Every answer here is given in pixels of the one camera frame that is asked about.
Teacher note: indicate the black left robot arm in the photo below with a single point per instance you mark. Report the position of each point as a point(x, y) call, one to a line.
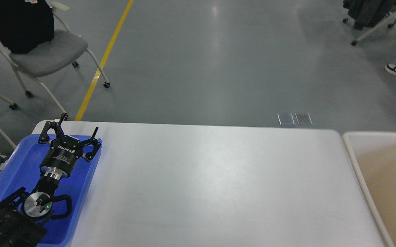
point(44, 185)

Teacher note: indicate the right clear floor plate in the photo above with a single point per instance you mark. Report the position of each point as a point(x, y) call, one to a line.
point(303, 119)

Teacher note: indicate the left clear floor plate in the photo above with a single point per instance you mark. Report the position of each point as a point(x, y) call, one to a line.
point(286, 119)

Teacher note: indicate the dark jacket on far chair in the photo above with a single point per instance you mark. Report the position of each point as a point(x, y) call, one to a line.
point(367, 13)

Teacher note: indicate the black jacket on chair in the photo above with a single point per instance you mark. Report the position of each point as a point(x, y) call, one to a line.
point(24, 24)

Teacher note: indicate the far white chair frame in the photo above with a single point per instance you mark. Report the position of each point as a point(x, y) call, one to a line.
point(389, 21)

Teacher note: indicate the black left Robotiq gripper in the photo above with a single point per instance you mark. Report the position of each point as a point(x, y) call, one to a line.
point(60, 156)

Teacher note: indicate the beige plastic bin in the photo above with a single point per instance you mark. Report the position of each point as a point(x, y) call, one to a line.
point(373, 157)

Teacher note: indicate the blue plastic tray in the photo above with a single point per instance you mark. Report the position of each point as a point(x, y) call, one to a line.
point(22, 170)

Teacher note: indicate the grey chair with white frame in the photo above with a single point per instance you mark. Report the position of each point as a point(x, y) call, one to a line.
point(50, 57)

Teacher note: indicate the clear floor plate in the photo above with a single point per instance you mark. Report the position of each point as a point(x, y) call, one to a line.
point(286, 119)
point(303, 119)

